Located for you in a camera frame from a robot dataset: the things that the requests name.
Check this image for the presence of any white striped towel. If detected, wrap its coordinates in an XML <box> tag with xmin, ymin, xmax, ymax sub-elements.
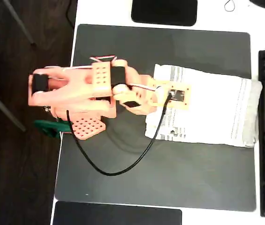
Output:
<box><xmin>144</xmin><ymin>63</ymin><xmax>263</xmax><ymax>148</ymax></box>

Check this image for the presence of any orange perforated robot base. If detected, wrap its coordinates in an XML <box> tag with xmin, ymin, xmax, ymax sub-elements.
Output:
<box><xmin>50</xmin><ymin>106</ymin><xmax>118</xmax><ymax>141</ymax></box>

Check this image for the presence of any large dark grey mat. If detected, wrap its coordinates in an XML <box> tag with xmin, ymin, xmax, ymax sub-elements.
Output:
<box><xmin>54</xmin><ymin>23</ymin><xmax>257</xmax><ymax>213</ymax></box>

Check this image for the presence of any black mouse pad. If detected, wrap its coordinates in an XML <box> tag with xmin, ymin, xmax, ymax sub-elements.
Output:
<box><xmin>52</xmin><ymin>201</ymin><xmax>183</xmax><ymax>225</ymax></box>
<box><xmin>131</xmin><ymin>0</ymin><xmax>198</xmax><ymax>27</ymax></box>

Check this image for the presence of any green table clamp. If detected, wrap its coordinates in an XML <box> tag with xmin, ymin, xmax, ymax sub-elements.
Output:
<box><xmin>33</xmin><ymin>119</ymin><xmax>74</xmax><ymax>139</ymax></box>

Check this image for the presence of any grey metal leg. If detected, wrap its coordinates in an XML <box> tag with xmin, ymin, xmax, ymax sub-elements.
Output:
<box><xmin>2</xmin><ymin>0</ymin><xmax>36</xmax><ymax>45</ymax></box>

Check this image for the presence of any orange wrist camera mount plate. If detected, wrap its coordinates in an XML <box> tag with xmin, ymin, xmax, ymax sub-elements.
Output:
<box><xmin>162</xmin><ymin>81</ymin><xmax>192</xmax><ymax>111</ymax></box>

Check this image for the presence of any black camera cable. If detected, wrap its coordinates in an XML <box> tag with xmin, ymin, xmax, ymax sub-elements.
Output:
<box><xmin>66</xmin><ymin>92</ymin><xmax>173</xmax><ymax>176</ymax></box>

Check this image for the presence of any thin black cord loop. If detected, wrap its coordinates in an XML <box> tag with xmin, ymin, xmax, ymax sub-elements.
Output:
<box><xmin>224</xmin><ymin>0</ymin><xmax>236</xmax><ymax>12</ymax></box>

